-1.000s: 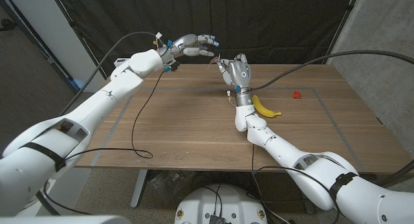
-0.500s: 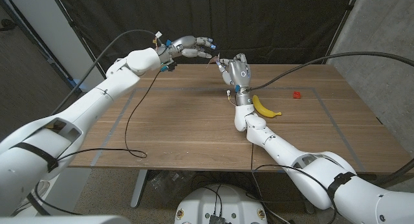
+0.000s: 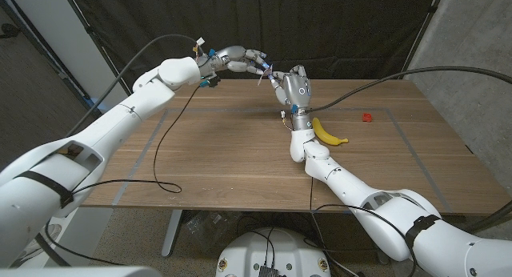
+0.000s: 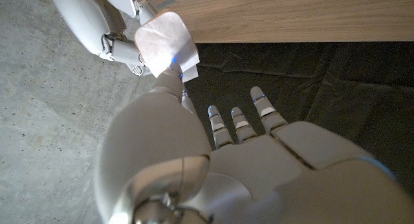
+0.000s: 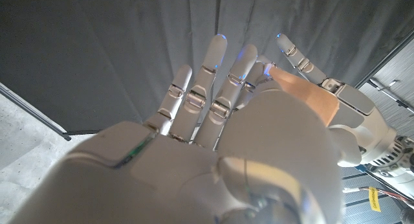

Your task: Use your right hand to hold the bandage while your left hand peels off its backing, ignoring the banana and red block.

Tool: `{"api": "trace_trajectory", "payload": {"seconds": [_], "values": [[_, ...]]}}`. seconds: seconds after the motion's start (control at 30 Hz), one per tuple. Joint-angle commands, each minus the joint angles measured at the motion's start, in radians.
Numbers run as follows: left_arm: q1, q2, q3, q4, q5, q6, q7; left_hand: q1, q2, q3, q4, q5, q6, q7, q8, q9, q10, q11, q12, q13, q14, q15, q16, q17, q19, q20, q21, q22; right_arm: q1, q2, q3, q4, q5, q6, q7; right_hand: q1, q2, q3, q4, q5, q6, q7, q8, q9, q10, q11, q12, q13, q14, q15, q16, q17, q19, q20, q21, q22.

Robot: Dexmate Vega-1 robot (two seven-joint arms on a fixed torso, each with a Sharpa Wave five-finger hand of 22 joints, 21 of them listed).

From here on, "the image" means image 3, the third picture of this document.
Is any white robot torso dome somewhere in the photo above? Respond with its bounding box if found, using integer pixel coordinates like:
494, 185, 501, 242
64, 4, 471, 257
215, 227, 332, 277

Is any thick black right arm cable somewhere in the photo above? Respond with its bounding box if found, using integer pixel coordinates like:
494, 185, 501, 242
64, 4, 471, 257
307, 66, 512, 234

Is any clear plastic bag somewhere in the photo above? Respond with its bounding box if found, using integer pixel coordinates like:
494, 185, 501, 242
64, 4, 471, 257
184, 210, 238, 250

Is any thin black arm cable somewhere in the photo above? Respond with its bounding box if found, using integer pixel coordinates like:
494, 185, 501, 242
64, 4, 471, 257
308, 175, 419, 277
43, 86, 201, 267

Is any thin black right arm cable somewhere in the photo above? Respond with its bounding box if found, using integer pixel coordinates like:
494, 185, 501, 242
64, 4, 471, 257
308, 175, 419, 277

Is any black backdrop stand pole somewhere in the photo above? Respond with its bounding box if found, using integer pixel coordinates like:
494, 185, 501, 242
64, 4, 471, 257
59, 0, 134, 98
398, 0, 446, 80

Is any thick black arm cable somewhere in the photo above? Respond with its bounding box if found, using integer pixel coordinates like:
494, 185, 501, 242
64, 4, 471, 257
307, 66, 512, 234
34, 33, 201, 268

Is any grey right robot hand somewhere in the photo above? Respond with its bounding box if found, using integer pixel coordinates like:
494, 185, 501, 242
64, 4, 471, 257
270, 64, 313, 111

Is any white robot torso rim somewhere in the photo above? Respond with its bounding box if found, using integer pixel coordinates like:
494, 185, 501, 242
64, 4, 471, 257
0, 266, 162, 277

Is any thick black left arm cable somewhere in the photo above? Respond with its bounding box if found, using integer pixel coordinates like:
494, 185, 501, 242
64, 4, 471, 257
34, 33, 201, 268

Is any white floor device housing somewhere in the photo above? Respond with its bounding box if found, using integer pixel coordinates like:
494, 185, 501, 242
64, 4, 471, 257
22, 223, 63, 266

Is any black backdrop curtain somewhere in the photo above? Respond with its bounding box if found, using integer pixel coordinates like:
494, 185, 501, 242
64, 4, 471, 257
63, 0, 446, 97

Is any yellow banana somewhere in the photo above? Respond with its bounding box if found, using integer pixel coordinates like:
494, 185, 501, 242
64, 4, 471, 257
312, 117, 350, 147

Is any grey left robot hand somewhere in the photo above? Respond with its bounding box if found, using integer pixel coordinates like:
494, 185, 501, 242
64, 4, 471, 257
214, 44, 273, 78

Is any grey tape outline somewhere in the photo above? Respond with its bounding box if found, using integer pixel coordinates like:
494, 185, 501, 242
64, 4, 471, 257
111, 106, 454, 213

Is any black finned torso module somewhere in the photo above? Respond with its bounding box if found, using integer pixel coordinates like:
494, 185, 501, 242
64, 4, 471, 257
258, 263, 282, 277

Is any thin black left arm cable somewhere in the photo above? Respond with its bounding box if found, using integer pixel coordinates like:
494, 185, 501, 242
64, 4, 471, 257
43, 86, 201, 267

